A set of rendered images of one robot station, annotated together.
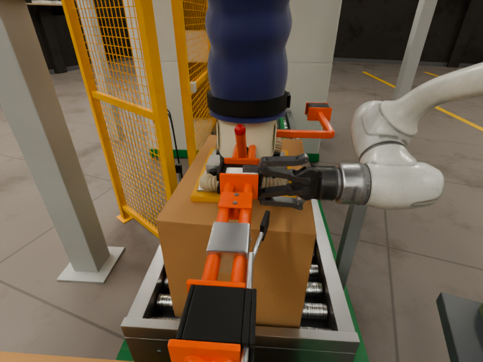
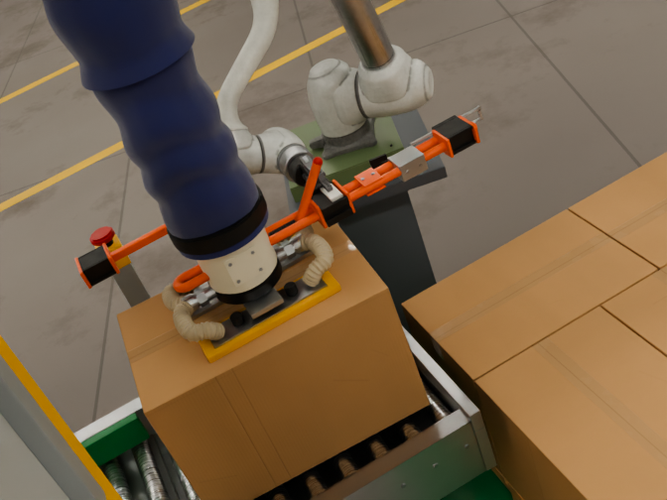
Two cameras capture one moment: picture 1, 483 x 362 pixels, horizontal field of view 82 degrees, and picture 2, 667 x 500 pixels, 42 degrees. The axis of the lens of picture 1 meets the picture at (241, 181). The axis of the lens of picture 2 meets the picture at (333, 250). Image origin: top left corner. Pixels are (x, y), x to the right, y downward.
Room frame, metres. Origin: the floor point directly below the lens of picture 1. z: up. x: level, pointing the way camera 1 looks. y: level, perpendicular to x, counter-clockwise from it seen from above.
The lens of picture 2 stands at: (1.06, 1.63, 2.17)
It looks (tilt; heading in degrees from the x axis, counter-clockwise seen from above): 35 degrees down; 254
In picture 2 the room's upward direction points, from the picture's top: 22 degrees counter-clockwise
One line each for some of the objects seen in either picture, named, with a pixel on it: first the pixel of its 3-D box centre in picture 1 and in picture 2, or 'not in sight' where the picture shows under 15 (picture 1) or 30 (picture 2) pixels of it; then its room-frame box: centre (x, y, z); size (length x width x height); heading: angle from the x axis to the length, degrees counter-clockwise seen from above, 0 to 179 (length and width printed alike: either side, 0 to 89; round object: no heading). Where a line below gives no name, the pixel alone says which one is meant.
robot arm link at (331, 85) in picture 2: not in sight; (335, 94); (0.18, -0.68, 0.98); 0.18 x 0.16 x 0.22; 135
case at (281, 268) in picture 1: (246, 216); (272, 359); (0.82, -0.02, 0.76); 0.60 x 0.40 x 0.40; 173
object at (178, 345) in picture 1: (211, 324); (456, 136); (0.19, 0.03, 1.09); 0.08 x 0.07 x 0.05; 176
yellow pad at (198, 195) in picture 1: (217, 166); (266, 308); (0.80, 0.08, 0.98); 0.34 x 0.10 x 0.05; 176
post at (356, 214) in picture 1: (350, 234); (180, 367); (1.02, -0.53, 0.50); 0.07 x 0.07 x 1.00; 86
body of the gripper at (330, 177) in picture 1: (313, 182); (308, 175); (0.52, -0.16, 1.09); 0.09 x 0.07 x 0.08; 86
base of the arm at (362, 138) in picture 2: not in sight; (340, 133); (0.20, -0.70, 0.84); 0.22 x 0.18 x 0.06; 151
